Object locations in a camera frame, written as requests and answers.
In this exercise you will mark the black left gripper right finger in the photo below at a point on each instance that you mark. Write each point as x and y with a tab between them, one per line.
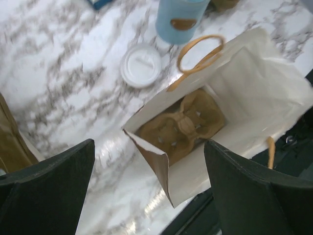
252	199

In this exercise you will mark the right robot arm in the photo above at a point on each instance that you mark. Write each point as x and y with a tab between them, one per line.
294	150

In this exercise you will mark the light blue plastic tumbler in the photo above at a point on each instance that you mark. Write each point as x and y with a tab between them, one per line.
177	20

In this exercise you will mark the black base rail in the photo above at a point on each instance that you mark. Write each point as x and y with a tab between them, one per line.
199	217

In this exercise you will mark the cardboard cup carrier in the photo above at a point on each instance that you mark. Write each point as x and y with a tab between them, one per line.
198	118

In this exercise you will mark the white lid stack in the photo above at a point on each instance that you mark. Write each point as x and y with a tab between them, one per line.
140	66

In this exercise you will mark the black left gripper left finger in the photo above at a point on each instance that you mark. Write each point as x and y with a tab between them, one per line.
47	198

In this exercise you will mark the stacked cardboard cup carriers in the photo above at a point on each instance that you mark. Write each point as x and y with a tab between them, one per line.
223	5

